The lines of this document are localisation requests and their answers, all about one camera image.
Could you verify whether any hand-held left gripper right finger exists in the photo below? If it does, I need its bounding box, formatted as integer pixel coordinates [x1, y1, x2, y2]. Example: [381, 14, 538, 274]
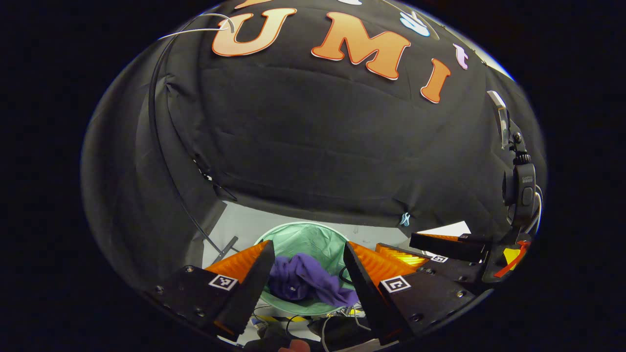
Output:
[343, 241, 479, 346]

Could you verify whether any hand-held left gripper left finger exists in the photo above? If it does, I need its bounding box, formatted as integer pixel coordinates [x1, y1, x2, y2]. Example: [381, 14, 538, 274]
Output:
[146, 240, 276, 343]

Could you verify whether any purple corduroy jacket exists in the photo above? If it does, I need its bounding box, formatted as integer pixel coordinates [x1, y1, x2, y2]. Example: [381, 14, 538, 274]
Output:
[268, 253, 360, 308]

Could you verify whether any green laundry hamper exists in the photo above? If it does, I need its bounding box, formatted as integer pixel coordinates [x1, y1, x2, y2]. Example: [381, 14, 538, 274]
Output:
[254, 222, 362, 316]

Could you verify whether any black metal clothes rack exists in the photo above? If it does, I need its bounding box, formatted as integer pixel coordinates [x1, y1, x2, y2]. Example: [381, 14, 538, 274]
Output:
[148, 29, 240, 262]

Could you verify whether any white clothes hanger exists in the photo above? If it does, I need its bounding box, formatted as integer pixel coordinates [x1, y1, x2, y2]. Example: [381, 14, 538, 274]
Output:
[157, 13, 236, 41]

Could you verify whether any black backdrop cloth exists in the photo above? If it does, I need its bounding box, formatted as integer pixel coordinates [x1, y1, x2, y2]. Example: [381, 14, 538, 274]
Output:
[81, 0, 546, 294]

